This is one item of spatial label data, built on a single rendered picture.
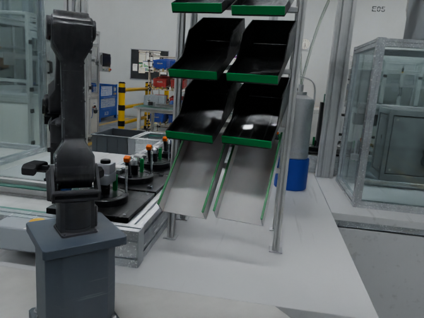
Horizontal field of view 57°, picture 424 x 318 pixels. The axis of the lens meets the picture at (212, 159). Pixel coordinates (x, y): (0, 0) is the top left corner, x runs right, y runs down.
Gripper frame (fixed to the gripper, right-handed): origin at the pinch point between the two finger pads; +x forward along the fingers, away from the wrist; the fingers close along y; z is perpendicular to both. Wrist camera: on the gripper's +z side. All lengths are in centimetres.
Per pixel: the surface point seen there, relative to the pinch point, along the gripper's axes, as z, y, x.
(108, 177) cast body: 18.6, -4.2, 0.7
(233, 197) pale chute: 15.3, -41.2, 2.0
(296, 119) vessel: 93, -63, -14
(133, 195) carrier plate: 28.4, -8.6, 8.5
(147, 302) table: -11.3, -25.4, 19.8
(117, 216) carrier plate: 9.4, -10.5, 8.6
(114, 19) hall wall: 1087, 409, -186
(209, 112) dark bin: 26.0, -31.5, -19.8
